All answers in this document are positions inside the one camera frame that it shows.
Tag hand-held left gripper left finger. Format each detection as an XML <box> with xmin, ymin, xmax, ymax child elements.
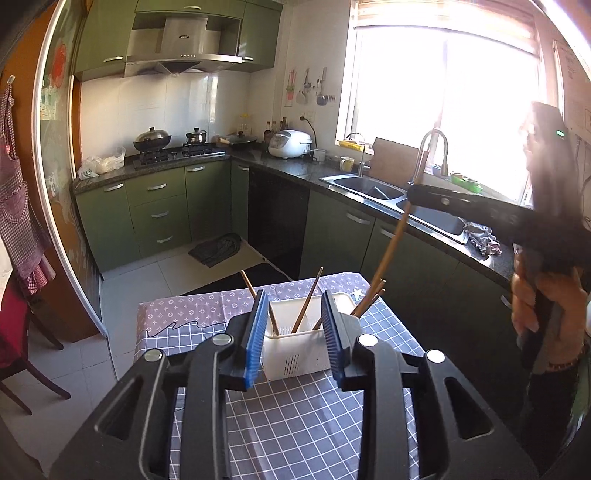
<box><xmin>48</xmin><ymin>290</ymin><xmax>270</xmax><ymax>480</ymax></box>

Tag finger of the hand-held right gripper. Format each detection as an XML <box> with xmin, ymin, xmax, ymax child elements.
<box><xmin>406</xmin><ymin>183</ymin><xmax>533</xmax><ymax>232</ymax></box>

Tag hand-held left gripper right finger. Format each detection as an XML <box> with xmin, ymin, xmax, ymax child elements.
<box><xmin>321</xmin><ymin>290</ymin><xmax>539</xmax><ymax>480</ymax></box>

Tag white plastic utensil holder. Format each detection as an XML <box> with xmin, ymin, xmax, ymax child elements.
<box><xmin>261</xmin><ymin>291</ymin><xmax>360</xmax><ymax>382</ymax></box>

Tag person's right forearm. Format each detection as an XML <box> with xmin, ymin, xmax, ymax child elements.
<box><xmin>519</xmin><ymin>362</ymin><xmax>591</xmax><ymax>469</ymax></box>

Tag person's right hand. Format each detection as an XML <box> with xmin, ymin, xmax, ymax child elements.
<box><xmin>510</xmin><ymin>251</ymin><xmax>591</xmax><ymax>369</ymax></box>

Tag green sill tray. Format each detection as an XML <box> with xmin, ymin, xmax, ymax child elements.
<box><xmin>450</xmin><ymin>170</ymin><xmax>482</xmax><ymax>193</ymax></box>

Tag crumpled grey rag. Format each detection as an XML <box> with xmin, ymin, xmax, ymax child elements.
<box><xmin>463</xmin><ymin>221</ymin><xmax>502</xmax><ymax>258</ymax></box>

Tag tall steel kitchen faucet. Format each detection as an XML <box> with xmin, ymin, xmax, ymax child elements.
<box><xmin>412</xmin><ymin>128</ymin><xmax>450</xmax><ymax>186</ymax></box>

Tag wooden cutting board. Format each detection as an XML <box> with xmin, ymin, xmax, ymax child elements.
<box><xmin>369</xmin><ymin>137</ymin><xmax>428</xmax><ymax>179</ymax></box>

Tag blue checked tablecloth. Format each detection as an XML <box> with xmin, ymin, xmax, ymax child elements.
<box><xmin>134</xmin><ymin>271</ymin><xmax>428</xmax><ymax>480</ymax></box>

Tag dark crumpled floor cloth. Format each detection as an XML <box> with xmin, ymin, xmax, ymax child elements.
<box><xmin>188</xmin><ymin>233</ymin><xmax>243</xmax><ymax>269</ymax></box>

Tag stainless steel double sink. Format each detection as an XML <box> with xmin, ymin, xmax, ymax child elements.
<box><xmin>321</xmin><ymin>172</ymin><xmax>470</xmax><ymax>244</ymax></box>

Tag small steel faucet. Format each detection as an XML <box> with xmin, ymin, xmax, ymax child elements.
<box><xmin>346</xmin><ymin>132</ymin><xmax>371</xmax><ymax>177</ymax></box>

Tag black built-in appliance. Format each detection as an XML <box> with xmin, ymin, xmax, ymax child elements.
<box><xmin>248</xmin><ymin>167</ymin><xmax>311</xmax><ymax>281</ymax></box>

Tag kitchen window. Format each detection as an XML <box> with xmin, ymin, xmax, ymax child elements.
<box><xmin>336</xmin><ymin>0</ymin><xmax>544</xmax><ymax>205</ymax></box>

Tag dark granite countertop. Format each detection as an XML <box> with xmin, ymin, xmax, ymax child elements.
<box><xmin>71</xmin><ymin>154</ymin><xmax>516</xmax><ymax>288</ymax></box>

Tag white rice cooker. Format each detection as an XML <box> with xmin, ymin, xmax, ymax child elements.
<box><xmin>268</xmin><ymin>130</ymin><xmax>314</xmax><ymax>160</ymax></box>

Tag green base cabinets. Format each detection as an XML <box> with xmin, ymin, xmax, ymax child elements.
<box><xmin>74</xmin><ymin>159</ymin><xmax>523</xmax><ymax>418</ymax></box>

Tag condiment bottles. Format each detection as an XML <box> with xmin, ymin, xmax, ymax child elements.
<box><xmin>263</xmin><ymin>117</ymin><xmax>289</xmax><ymax>142</ymax></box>

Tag black gas stove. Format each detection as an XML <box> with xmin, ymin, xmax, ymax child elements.
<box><xmin>133</xmin><ymin>144</ymin><xmax>215</xmax><ymax>168</ymax></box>

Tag frying pan with lid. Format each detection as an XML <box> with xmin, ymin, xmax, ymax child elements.
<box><xmin>217</xmin><ymin>130</ymin><xmax>258</xmax><ymax>147</ymax></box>

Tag black wok with lid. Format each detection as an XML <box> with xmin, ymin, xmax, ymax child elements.
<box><xmin>133</xmin><ymin>126</ymin><xmax>173</xmax><ymax>153</ymax></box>

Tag white plastic bag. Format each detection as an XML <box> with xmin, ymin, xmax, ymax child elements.
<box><xmin>76</xmin><ymin>147</ymin><xmax>127</xmax><ymax>181</ymax></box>

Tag dark wooden red chair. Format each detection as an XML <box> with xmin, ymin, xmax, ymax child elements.
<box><xmin>0</xmin><ymin>276</ymin><xmax>71</xmax><ymax>415</ymax></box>

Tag glass sliding door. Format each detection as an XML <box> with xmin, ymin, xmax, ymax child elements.
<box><xmin>36</xmin><ymin>0</ymin><xmax>110</xmax><ymax>340</ymax></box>

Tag red checked apron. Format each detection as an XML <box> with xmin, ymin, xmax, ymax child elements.
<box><xmin>0</xmin><ymin>75</ymin><xmax>57</xmax><ymax>297</ymax></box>

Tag steel range hood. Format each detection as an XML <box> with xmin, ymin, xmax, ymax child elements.
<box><xmin>124</xmin><ymin>15</ymin><xmax>244</xmax><ymax>78</ymax></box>

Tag beaded bracelet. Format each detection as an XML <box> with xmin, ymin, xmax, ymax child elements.
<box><xmin>546</xmin><ymin>353</ymin><xmax>585</xmax><ymax>373</ymax></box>

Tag hanging wall kitchen tools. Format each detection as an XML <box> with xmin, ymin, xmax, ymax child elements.
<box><xmin>283</xmin><ymin>66</ymin><xmax>336</xmax><ymax>108</ymax></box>

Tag green wall cabinets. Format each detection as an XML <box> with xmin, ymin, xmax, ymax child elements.
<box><xmin>73</xmin><ymin>0</ymin><xmax>283</xmax><ymax>75</ymax></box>

